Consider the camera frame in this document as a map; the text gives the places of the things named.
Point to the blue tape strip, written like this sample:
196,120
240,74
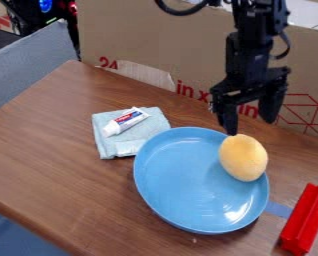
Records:
278,209

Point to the light blue folded cloth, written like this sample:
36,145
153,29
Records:
125,143

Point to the blue plate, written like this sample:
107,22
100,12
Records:
187,188

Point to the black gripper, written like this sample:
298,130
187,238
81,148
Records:
250,81

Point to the red plastic block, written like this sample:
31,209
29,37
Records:
300,228

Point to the brown cardboard box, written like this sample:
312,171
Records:
129,31

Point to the white toothpaste tube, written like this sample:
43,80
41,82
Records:
121,123

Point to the yellow ball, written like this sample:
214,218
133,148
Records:
243,157

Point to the black machine with lights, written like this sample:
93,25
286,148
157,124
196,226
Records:
31,15

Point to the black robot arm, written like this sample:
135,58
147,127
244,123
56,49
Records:
260,19

